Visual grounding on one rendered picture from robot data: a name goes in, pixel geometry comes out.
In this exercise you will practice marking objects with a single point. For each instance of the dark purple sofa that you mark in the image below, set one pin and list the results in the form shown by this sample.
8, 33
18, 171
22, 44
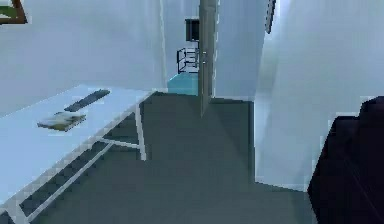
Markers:
353, 166

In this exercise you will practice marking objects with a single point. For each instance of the black framed picture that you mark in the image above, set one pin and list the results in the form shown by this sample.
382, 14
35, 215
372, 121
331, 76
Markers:
192, 30

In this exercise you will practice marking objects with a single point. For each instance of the dark framed picture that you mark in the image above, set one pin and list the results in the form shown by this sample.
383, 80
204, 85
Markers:
270, 15

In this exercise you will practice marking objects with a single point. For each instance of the brown framed picture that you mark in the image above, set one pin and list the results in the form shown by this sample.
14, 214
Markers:
13, 13

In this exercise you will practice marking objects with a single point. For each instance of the white table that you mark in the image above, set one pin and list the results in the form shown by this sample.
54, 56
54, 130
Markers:
30, 150

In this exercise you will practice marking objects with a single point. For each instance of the pale yellow book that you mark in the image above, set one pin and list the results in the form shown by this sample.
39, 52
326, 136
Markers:
62, 120

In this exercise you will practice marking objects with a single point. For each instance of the dark grey remote control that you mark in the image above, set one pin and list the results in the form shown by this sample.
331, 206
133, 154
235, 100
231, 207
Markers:
87, 100

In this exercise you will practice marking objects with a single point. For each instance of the grey room door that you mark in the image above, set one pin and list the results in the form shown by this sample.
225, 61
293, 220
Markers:
206, 53

